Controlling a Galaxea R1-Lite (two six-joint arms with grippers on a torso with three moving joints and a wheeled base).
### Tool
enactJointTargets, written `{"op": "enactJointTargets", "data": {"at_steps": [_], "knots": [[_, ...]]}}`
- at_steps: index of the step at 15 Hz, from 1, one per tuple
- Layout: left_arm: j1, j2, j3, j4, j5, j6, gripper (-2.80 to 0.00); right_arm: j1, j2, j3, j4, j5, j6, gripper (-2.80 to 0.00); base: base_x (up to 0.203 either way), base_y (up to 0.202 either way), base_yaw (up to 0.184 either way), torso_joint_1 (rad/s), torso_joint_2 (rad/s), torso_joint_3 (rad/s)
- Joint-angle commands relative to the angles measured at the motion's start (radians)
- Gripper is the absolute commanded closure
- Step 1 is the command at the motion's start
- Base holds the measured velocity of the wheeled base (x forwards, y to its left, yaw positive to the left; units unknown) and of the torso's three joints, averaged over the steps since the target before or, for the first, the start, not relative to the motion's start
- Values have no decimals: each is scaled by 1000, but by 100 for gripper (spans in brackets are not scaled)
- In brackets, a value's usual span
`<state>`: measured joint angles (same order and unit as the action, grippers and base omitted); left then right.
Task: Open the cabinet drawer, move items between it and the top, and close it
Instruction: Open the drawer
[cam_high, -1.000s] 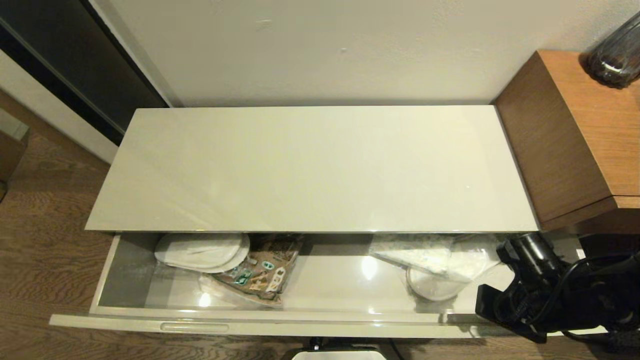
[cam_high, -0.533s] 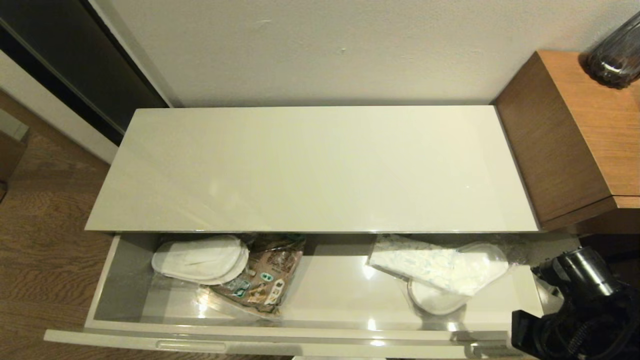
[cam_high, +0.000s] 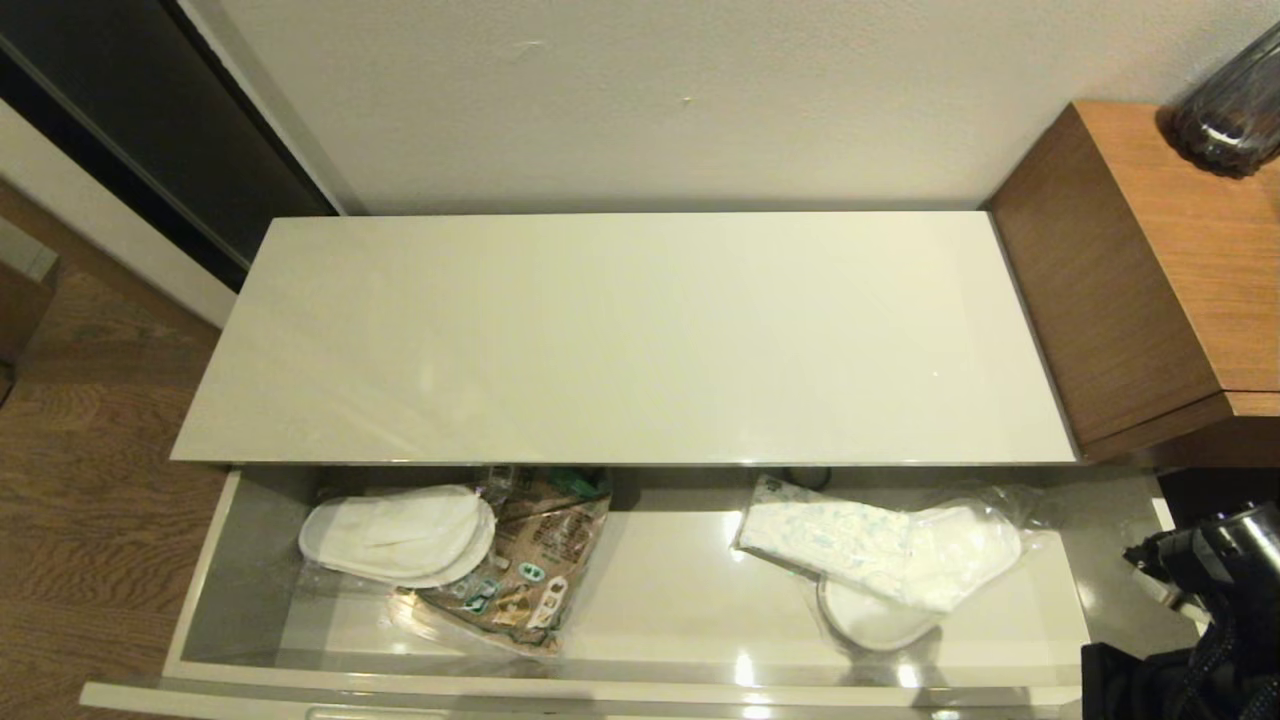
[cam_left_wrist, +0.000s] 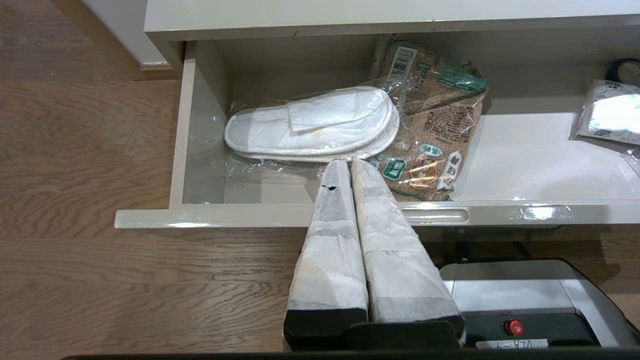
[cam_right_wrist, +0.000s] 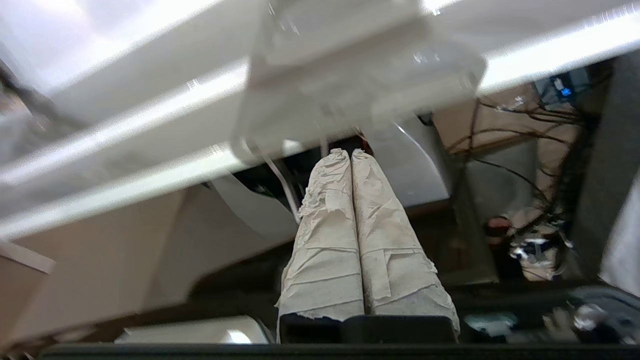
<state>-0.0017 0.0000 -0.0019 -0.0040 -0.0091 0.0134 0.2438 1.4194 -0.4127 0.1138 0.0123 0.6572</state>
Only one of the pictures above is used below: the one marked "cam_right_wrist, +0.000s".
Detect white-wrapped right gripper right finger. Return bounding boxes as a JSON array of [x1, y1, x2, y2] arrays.
[[351, 148, 460, 333]]

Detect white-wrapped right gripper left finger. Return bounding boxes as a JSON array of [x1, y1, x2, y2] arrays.
[[275, 148, 366, 322]]

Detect tangled black cables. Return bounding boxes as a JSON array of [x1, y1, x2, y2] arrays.
[[445, 75, 601, 251]]

